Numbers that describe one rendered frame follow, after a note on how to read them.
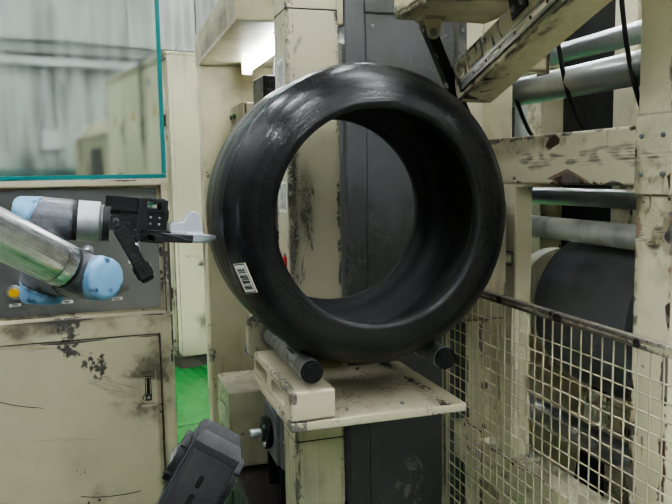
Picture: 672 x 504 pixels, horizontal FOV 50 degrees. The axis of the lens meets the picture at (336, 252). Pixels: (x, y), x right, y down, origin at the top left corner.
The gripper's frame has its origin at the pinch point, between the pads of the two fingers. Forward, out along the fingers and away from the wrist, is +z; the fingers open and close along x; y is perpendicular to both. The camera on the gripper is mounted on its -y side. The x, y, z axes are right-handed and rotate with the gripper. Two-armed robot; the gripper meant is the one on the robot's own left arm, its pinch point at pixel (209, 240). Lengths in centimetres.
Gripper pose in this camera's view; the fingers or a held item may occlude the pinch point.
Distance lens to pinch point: 142.7
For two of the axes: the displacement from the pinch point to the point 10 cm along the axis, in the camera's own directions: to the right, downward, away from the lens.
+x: -3.0, -1.1, 9.5
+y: 0.9, -9.9, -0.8
